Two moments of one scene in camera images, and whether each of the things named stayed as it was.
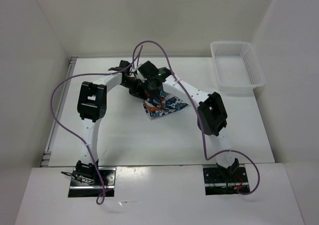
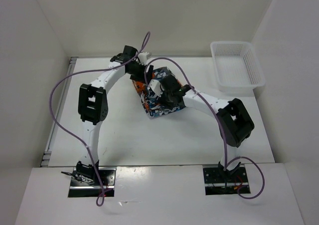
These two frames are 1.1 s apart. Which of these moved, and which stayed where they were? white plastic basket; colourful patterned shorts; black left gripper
Moved: black left gripper
Stayed: white plastic basket; colourful patterned shorts
